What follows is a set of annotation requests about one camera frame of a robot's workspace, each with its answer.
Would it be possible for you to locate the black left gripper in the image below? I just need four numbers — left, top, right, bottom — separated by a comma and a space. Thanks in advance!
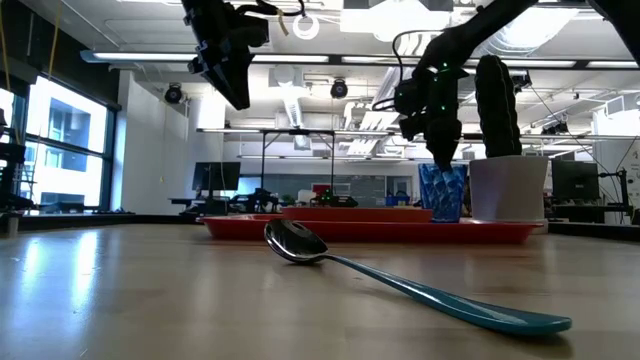
180, 0, 272, 112

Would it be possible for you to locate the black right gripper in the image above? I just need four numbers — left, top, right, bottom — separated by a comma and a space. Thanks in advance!
393, 65, 470, 171

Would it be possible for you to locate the blue translucent cup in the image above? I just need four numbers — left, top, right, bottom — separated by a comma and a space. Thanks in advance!
418, 162, 469, 224

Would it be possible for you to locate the pink round plate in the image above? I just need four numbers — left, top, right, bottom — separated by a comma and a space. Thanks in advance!
279, 206, 434, 224

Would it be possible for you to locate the metal spoon teal handle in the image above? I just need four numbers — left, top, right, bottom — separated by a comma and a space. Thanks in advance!
263, 218, 573, 337

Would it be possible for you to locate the red plastic tray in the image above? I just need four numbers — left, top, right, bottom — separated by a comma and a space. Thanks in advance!
196, 213, 545, 246

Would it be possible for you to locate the dark green cactus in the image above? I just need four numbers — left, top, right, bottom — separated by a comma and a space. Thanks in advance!
474, 54, 524, 159

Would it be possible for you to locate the long ceiling light bar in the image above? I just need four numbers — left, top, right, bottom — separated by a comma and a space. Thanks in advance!
79, 49, 332, 66

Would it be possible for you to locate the black computer monitor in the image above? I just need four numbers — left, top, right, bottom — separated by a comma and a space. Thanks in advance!
550, 159, 601, 202
191, 160, 242, 193

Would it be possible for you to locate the black tall table frame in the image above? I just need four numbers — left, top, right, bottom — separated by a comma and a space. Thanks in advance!
258, 128, 337, 202

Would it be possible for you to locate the white ring light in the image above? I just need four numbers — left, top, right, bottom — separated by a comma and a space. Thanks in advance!
291, 13, 321, 42

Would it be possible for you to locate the black aluminium table frame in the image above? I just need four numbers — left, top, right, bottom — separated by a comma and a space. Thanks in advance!
0, 212, 640, 240

